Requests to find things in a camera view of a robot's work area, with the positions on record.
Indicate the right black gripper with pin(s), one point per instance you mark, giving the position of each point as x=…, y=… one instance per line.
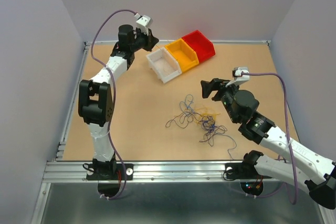
x=216, y=84

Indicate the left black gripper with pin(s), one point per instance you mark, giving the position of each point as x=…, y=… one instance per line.
x=150, y=40

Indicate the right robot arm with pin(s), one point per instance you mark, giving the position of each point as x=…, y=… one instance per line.
x=302, y=167

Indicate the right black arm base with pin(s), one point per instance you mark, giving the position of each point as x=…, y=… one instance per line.
x=234, y=171

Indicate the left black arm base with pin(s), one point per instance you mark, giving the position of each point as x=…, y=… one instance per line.
x=93, y=174

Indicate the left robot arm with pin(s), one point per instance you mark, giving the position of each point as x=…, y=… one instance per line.
x=96, y=95

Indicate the white plastic bin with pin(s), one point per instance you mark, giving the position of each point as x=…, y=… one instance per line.
x=164, y=65

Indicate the yellow plastic bin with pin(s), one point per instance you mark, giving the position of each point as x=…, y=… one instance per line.
x=185, y=56

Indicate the red plastic bin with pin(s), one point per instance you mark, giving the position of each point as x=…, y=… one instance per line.
x=203, y=47

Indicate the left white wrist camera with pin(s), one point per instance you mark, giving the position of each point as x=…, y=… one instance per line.
x=143, y=22

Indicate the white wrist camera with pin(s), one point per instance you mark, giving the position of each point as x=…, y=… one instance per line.
x=143, y=22
x=240, y=76

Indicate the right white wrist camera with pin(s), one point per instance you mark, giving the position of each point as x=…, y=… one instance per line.
x=240, y=76

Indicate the aluminium front rail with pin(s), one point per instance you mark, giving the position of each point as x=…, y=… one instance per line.
x=168, y=172

